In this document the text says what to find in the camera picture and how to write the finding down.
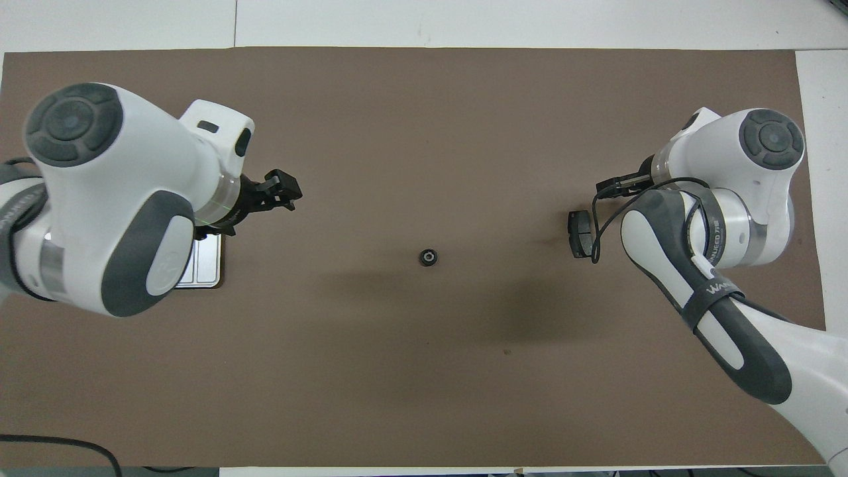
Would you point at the short dark grey brake pad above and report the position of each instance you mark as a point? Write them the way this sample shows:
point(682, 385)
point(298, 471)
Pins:
point(582, 235)

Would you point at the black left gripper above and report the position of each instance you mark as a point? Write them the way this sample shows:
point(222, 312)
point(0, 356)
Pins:
point(244, 199)

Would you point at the brown table mat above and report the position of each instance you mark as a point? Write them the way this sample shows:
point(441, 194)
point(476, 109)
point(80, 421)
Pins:
point(424, 132)

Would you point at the large black bearing gear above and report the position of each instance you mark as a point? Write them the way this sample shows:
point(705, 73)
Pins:
point(428, 257)

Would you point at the silver metal tray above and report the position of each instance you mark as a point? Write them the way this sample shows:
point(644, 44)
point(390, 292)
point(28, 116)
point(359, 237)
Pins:
point(205, 262)

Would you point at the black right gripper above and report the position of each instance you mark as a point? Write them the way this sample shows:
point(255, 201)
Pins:
point(650, 171)

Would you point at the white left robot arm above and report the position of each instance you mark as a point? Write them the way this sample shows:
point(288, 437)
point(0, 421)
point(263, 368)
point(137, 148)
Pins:
point(132, 172)

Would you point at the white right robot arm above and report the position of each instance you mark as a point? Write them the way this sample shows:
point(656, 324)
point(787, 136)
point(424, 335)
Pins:
point(729, 199)

